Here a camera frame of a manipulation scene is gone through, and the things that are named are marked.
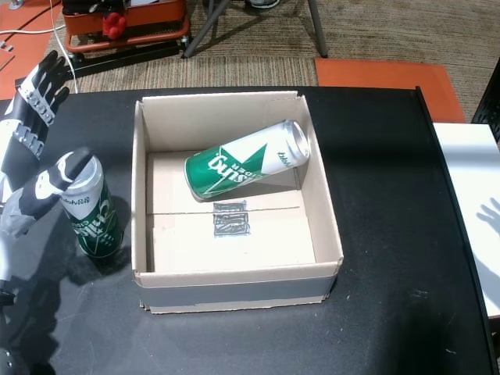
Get black grey left robot hand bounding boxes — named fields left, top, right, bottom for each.
left=0, top=49, right=95, bottom=282

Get green white soda can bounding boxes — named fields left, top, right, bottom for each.
left=184, top=119, right=311, bottom=203
left=58, top=155, right=124, bottom=261

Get open cardboard box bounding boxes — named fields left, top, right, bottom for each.
left=130, top=90, right=345, bottom=316

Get orange floor mat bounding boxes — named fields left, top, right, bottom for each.
left=0, top=0, right=63, bottom=102
left=314, top=57, right=466, bottom=123

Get black gear bundle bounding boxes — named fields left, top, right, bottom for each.
left=62, top=0, right=132, bottom=16

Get orange metal cart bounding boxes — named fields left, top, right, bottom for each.
left=62, top=0, right=192, bottom=54

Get grey metal stand legs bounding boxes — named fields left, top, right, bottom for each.
left=183, top=0, right=329, bottom=59

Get white side table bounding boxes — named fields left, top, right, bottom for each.
left=432, top=123, right=500, bottom=320

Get black perforated rack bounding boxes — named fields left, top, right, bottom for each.
left=471, top=56, right=500, bottom=141

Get white cable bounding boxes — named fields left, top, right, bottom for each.
left=0, top=0, right=79, bottom=95

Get black metal rail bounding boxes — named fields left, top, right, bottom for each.
left=14, top=38, right=188, bottom=93

